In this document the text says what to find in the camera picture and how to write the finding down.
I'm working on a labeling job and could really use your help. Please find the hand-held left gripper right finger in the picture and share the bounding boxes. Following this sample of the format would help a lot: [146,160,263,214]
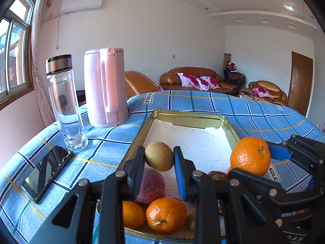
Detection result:
[173,146,288,244]

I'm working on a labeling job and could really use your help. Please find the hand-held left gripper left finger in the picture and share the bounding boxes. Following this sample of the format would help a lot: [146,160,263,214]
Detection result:
[30,146,146,244]

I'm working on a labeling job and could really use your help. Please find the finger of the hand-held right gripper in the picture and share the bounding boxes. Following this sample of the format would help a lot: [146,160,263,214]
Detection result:
[265,134,325,176]
[227,168,288,210]

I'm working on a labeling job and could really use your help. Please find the round purple-red fruit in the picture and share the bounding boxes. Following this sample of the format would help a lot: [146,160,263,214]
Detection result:
[134,168,166,206]

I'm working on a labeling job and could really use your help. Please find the small yellow fruit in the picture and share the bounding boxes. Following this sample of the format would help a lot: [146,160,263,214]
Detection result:
[144,142,174,172]

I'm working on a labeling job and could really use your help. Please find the gold tin tray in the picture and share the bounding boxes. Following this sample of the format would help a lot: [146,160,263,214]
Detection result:
[95,109,242,242]

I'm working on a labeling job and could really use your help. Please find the broken brown fruit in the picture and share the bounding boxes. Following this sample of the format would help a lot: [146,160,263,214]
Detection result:
[184,212,196,232]

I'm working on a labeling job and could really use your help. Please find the blue plaid tablecloth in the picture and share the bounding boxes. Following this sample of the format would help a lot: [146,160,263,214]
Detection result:
[0,89,325,244]

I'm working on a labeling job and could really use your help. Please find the brown leather armchair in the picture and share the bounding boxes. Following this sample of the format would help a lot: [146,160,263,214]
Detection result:
[240,81,288,106]
[124,71,164,98]

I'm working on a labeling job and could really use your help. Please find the pink floral pillow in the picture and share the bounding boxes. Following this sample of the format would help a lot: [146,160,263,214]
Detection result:
[252,87,272,98]
[195,76,220,90]
[177,72,201,88]

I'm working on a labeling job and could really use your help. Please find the brown wooden door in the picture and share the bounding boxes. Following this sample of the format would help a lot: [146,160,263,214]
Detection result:
[288,51,313,117]

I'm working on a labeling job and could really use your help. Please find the stacked dark chairs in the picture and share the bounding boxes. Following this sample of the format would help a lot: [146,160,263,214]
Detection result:
[223,66,246,88]

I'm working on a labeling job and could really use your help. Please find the pink electric kettle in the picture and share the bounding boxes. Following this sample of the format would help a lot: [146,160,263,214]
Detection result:
[84,47,129,128]

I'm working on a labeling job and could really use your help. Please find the dark wooden stool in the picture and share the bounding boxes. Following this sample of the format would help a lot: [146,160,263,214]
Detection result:
[76,90,88,106]

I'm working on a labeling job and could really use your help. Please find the long brown leather sofa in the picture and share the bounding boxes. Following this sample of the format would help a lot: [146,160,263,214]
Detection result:
[159,67,239,96]

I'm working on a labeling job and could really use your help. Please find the black smartphone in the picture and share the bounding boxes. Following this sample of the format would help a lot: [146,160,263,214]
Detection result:
[21,145,74,204]

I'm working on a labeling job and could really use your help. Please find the clear glass bottle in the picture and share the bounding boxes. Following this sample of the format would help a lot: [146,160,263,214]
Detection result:
[46,54,89,153]

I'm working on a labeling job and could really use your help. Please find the pink curtain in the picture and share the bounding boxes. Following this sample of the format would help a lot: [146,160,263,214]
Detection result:
[30,0,60,127]

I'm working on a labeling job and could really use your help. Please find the white air conditioner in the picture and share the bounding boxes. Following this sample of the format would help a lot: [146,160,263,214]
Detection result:
[60,0,103,13]

